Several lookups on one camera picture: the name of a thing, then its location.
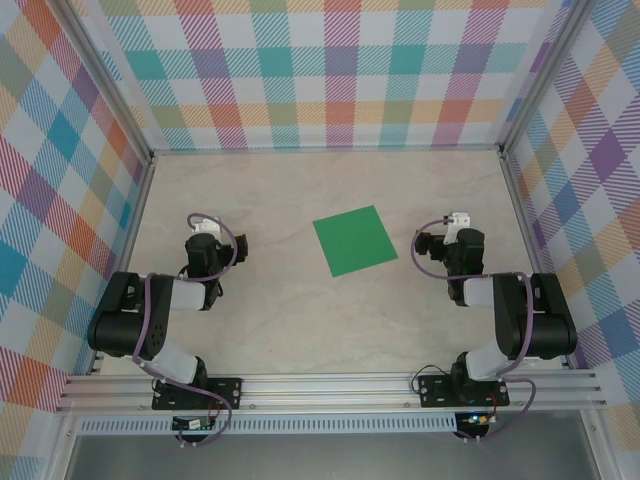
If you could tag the left white camera mount bracket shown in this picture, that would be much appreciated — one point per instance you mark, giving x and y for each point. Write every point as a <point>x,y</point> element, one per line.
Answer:
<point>206,226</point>

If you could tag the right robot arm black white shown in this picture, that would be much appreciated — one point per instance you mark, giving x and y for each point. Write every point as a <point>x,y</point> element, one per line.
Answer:
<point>550,320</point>

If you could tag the long aluminium table edge rail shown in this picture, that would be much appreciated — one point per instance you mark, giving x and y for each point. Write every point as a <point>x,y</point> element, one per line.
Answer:
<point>127,250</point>
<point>532,250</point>

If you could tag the aluminium mounting rail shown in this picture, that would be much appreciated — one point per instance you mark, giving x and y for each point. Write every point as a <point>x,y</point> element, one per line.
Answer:
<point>325,392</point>

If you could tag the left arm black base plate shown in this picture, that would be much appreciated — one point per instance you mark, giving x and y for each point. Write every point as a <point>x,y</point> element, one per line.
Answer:
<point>227,392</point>

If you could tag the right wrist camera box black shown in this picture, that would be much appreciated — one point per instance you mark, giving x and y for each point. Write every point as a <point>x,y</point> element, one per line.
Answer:
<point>429,246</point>

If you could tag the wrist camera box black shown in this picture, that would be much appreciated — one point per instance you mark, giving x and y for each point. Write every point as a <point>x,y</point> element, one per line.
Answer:
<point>242,248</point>
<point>429,246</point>

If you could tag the grey metal bottom panel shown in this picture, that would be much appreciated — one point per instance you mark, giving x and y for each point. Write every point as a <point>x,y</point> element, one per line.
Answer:
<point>325,457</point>

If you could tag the short aluminium table edge rail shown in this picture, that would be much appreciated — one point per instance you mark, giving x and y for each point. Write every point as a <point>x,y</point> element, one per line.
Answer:
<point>325,148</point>

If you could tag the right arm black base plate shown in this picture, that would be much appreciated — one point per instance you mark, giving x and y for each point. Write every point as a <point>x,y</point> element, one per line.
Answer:
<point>435,392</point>

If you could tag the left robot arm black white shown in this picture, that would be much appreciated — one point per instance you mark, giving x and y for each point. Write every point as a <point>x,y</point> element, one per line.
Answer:
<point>120,330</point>

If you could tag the green square paper sheet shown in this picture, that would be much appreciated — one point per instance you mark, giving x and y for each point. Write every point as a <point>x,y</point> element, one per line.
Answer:
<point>355,240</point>

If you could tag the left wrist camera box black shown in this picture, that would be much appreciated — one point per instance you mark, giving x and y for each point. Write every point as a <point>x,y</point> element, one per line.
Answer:
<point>242,248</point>

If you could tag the aluminium frame post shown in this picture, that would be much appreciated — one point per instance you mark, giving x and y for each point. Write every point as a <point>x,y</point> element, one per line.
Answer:
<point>107,80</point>
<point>542,75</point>

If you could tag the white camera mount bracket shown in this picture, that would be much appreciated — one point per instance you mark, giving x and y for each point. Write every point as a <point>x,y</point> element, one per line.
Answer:
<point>460,219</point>
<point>206,226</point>

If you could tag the right white camera mount bracket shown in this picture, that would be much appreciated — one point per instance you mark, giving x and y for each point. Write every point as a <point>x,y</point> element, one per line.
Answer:
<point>460,219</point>

